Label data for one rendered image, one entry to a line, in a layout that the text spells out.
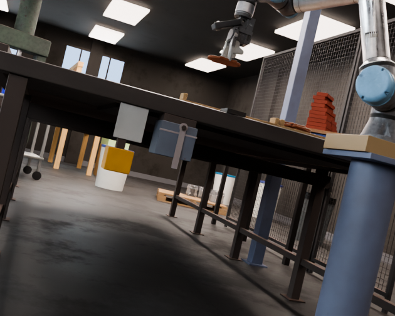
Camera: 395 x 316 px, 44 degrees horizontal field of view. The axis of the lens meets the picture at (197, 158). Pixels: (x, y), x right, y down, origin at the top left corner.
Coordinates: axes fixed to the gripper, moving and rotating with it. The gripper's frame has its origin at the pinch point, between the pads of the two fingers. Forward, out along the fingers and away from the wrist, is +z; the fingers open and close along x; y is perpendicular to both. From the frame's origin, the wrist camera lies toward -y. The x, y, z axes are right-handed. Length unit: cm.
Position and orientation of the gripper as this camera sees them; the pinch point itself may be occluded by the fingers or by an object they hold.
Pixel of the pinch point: (224, 60)
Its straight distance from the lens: 203.9
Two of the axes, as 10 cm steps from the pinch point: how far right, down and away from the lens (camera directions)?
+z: -2.9, 9.6, -0.3
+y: 9.2, 2.9, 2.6
